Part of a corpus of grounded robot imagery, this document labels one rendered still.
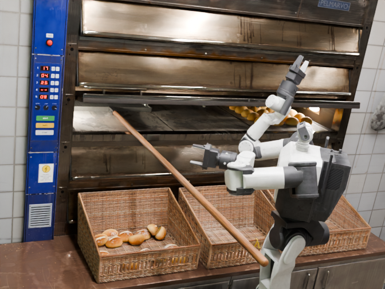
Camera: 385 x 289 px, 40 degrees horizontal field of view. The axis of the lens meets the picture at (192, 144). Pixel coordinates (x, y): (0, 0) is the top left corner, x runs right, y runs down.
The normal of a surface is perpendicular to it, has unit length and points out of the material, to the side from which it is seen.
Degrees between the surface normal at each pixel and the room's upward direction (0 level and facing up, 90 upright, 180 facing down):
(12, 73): 90
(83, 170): 70
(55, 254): 0
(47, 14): 90
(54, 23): 90
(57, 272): 0
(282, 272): 114
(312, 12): 89
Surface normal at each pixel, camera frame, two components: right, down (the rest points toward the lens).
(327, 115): -0.90, 0.01
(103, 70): 0.44, 0.00
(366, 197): 0.41, 0.34
